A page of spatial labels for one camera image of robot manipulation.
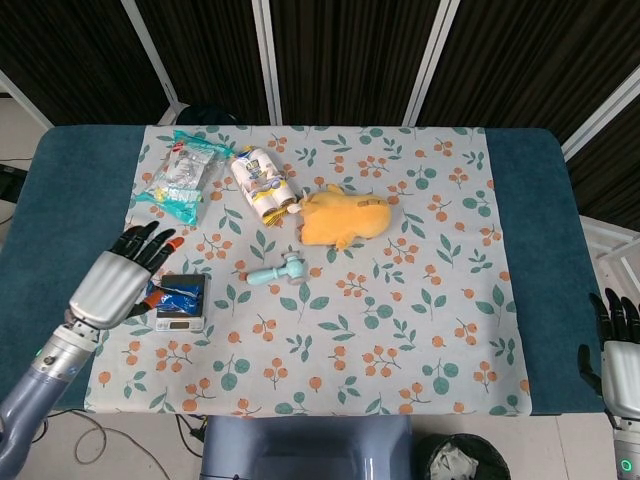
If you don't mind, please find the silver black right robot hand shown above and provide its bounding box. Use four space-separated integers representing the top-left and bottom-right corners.
577 287 640 416

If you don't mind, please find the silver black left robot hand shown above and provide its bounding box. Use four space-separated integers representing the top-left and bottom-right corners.
67 221 184 331

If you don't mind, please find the blue foil snack packet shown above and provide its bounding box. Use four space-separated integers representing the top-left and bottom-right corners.
145 278 204 316

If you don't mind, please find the silver digital kitchen scale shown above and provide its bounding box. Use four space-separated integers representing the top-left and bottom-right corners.
154 273 207 332

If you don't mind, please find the teal clear plastic snack bag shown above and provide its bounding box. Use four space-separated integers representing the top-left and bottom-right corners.
132 128 236 225

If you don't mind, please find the light blue toy hammer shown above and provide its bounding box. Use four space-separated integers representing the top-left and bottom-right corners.
247 252 305 287

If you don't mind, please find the black trash bin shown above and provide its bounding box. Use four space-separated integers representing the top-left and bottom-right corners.
414 432 511 480

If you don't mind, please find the white rolls pack, yellow label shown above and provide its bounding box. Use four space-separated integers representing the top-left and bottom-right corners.
229 144 301 229

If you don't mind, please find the dark object behind table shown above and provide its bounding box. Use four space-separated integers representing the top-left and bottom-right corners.
176 103 242 126

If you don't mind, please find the floral leaf and berry tablecloth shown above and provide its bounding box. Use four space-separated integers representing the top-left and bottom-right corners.
83 123 532 417

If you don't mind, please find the blue-grey robot torso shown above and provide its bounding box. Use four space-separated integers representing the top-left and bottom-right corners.
199 414 416 480

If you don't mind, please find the yellow plush toy animal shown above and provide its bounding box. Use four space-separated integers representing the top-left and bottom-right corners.
298 183 394 251

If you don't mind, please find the black floor cable bundle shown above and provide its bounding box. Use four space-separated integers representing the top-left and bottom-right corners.
173 414 210 447

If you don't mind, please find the white partition frame post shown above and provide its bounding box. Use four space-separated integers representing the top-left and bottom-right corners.
0 68 52 127
559 62 640 156
251 0 287 125
119 0 182 125
403 0 462 126

